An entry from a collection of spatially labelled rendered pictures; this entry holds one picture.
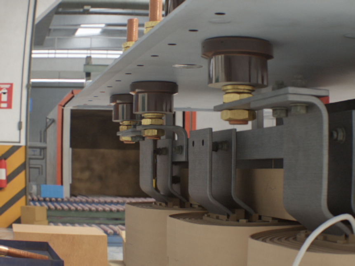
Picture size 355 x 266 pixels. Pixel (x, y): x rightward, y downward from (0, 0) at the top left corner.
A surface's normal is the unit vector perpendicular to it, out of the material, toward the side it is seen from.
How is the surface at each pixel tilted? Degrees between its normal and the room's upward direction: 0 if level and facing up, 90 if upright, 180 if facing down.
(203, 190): 90
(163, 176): 90
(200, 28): 180
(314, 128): 90
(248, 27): 180
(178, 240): 90
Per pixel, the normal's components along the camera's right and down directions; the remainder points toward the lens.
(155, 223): -0.61, -0.04
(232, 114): -0.08, -0.04
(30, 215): -0.35, -0.04
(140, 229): -0.87, -0.03
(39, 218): 0.94, 0.00
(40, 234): 0.26, -0.04
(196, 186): -0.96, -0.02
